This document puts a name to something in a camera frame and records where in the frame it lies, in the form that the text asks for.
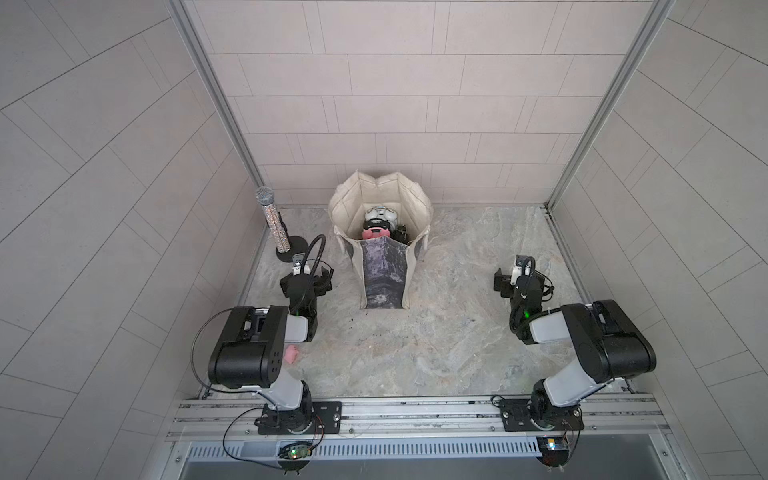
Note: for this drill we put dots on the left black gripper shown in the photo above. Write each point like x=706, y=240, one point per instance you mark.
x=306, y=283

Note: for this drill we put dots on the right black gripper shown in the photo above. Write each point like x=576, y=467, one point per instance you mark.
x=504, y=282

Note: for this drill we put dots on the beige canvas tote bag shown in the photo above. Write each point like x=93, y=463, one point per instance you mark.
x=385, y=267

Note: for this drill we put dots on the pink alarm clock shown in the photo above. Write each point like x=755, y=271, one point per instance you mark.
x=375, y=231

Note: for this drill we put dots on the white twin-bell alarm clock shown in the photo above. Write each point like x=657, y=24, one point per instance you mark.
x=381, y=214

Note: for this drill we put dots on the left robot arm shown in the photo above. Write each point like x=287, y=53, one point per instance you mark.
x=251, y=349

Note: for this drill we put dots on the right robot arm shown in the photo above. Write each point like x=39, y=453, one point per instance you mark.
x=607, y=344

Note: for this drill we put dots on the black alarm clock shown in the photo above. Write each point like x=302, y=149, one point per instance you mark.
x=400, y=234

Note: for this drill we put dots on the glitter microphone on stand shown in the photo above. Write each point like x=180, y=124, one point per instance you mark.
x=286, y=245

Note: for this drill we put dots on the small pink eraser piece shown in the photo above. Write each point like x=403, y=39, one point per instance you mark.
x=291, y=354

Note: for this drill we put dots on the right circuit board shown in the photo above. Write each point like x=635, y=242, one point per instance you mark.
x=554, y=451

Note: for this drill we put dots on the circuit board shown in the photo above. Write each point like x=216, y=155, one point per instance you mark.
x=554, y=451
x=296, y=451

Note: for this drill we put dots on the left circuit board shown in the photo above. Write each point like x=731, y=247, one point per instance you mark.
x=296, y=451

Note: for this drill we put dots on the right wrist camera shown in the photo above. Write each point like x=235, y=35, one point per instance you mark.
x=524, y=266

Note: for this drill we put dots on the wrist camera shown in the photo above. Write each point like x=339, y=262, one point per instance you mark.
x=301, y=265
x=524, y=266

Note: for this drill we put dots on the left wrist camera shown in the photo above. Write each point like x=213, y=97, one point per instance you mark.
x=301, y=265

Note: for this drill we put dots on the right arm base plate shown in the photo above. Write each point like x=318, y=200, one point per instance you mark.
x=528, y=415

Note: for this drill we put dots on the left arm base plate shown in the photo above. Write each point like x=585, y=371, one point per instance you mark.
x=321, y=417

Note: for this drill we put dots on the aluminium mounting rail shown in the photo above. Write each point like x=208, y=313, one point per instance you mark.
x=411, y=417

